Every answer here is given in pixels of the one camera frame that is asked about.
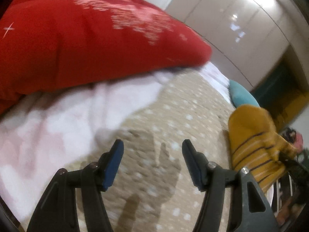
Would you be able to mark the brown wooden door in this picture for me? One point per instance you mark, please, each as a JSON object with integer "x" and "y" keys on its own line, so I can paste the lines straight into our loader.
{"x": 280, "y": 93}

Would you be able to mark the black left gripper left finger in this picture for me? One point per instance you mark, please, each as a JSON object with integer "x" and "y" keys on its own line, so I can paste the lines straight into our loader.
{"x": 57, "y": 208}

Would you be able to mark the yellow striped knit sweater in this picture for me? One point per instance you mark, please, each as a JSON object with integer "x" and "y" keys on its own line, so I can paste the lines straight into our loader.
{"x": 256, "y": 145}

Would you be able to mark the white shelf with clutter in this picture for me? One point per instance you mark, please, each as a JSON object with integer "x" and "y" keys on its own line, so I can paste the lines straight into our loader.
{"x": 297, "y": 169}

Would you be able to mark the teal pillow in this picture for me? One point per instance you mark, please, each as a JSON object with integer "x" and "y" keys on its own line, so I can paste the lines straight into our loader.
{"x": 240, "y": 96}

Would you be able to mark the white bed sheet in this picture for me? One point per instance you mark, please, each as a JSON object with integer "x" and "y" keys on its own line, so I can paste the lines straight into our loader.
{"x": 26, "y": 168}

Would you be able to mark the red embroidered quilt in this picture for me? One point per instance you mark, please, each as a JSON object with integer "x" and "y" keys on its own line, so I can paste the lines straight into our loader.
{"x": 48, "y": 45}

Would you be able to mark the white glossy wardrobe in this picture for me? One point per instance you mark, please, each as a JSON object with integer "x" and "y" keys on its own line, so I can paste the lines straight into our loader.
{"x": 248, "y": 37}

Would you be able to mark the beige dotted bed blanket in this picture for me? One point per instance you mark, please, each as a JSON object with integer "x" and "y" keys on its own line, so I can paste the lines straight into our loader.
{"x": 152, "y": 115}

